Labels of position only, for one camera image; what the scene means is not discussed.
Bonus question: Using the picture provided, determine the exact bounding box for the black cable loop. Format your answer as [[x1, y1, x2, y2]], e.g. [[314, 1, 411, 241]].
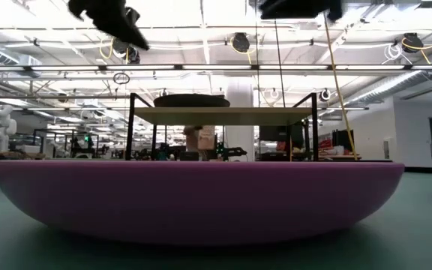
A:
[[112, 72, 131, 86]]

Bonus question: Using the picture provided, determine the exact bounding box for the black monitor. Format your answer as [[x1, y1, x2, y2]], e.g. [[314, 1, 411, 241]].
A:
[[259, 125, 305, 143]]

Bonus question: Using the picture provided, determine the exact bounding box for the black frame workstation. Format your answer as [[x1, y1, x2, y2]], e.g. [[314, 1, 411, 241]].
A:
[[31, 129, 101, 159]]

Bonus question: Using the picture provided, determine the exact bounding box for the white shelf with black frame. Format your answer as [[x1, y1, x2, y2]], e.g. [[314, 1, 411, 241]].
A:
[[125, 92, 320, 162]]

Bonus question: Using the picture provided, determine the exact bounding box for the large purple bowl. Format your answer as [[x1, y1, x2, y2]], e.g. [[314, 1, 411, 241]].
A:
[[0, 160, 406, 247]]

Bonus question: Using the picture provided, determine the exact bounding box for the white pillar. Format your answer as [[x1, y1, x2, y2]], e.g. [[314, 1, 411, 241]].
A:
[[225, 76, 257, 162]]

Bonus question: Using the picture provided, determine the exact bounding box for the cardboard box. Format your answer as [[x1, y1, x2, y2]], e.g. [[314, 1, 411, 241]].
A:
[[184, 125, 217, 152]]

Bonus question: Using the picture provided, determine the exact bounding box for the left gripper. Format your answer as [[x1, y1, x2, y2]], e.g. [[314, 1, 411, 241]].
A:
[[67, 0, 150, 52]]

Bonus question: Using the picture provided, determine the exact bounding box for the thin black hanging cable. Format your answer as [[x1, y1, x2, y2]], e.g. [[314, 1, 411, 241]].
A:
[[274, 18, 287, 109]]

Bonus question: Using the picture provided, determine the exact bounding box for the yellow hanging cable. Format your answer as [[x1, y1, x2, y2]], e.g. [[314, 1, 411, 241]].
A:
[[322, 13, 359, 161]]

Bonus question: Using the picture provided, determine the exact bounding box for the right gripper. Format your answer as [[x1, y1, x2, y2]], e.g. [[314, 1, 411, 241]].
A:
[[259, 0, 344, 22]]

